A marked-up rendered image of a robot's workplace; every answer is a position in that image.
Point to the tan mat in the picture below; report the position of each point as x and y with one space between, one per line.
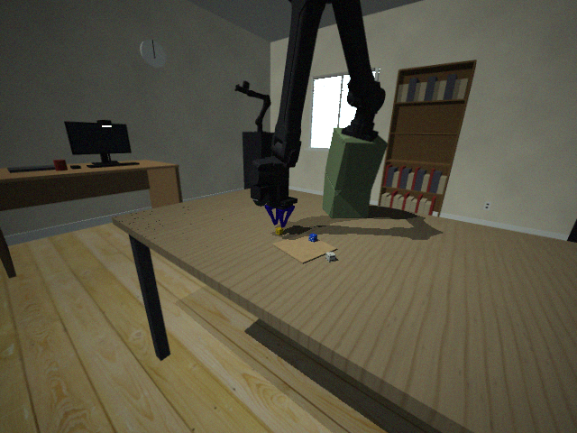
303 250

